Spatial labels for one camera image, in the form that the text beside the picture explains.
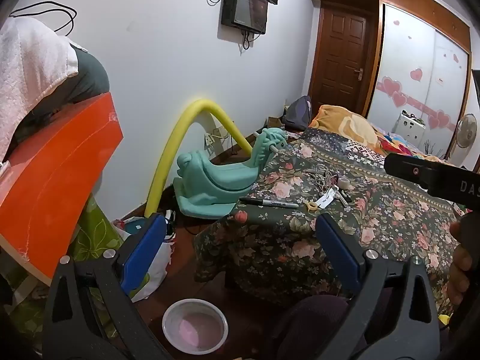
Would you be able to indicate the dark floral bedspread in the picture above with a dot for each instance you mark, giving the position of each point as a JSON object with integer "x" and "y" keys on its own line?
{"x": 393, "y": 213}

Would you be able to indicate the grey purple backpack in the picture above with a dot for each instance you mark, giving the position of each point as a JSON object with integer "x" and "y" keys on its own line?
{"x": 300, "y": 112}

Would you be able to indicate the green leaf-print cloth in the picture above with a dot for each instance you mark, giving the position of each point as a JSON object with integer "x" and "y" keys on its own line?
{"x": 95, "y": 232}

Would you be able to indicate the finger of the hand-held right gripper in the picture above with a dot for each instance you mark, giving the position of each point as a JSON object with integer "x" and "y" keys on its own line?
{"x": 408, "y": 170}

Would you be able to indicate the colourful clothes pile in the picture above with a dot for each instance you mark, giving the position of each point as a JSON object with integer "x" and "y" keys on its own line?
{"x": 397, "y": 144}

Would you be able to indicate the orange board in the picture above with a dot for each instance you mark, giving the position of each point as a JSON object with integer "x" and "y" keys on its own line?
{"x": 56, "y": 180}

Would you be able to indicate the white storage box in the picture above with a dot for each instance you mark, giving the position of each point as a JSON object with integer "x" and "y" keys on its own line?
{"x": 412, "y": 125}

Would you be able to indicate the person's right hand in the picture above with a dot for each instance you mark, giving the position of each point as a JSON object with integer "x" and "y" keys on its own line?
{"x": 460, "y": 268}

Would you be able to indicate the teal rocking toy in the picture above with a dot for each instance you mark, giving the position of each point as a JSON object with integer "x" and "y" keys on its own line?
{"x": 210, "y": 172}

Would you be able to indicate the wall-mounted black monitor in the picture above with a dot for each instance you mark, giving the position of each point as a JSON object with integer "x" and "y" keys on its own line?
{"x": 243, "y": 7}

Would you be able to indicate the brown wooden door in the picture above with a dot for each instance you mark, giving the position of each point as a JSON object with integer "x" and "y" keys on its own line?
{"x": 341, "y": 52}

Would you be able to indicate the white plastic bowl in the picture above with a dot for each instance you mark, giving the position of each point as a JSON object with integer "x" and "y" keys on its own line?
{"x": 195, "y": 330}

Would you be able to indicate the small black object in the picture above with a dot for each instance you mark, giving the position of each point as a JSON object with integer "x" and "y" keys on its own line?
{"x": 345, "y": 197}

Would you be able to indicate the white towel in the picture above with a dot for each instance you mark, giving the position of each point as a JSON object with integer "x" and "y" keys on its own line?
{"x": 30, "y": 67}

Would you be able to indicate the orange blanket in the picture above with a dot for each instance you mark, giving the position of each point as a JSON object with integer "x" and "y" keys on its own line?
{"x": 348, "y": 123}

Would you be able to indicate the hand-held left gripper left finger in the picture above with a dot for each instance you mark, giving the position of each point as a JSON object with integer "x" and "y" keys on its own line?
{"x": 144, "y": 247}

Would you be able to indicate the black marker pen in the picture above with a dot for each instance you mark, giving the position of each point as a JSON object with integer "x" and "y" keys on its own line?
{"x": 270, "y": 202}

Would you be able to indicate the yellow foam tube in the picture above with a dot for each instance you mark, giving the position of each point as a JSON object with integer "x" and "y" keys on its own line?
{"x": 157, "y": 165}

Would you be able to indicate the small cardboard box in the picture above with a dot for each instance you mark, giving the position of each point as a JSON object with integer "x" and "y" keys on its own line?
{"x": 274, "y": 122}

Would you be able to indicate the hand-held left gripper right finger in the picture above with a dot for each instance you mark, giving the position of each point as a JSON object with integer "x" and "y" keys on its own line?
{"x": 339, "y": 251}

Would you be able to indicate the white wall socket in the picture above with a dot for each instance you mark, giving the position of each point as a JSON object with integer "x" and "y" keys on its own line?
{"x": 209, "y": 139}

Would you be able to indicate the white standing fan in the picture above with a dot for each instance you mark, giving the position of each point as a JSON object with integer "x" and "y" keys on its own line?
{"x": 467, "y": 129}

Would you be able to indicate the white plastic bag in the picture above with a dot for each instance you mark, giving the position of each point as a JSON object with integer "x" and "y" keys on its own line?
{"x": 157, "y": 266}

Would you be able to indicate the white sliding wardrobe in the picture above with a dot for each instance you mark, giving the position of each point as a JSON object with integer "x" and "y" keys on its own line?
{"x": 412, "y": 45}

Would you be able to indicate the dark green cloth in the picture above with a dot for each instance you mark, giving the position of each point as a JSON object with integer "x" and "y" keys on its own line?
{"x": 90, "y": 78}

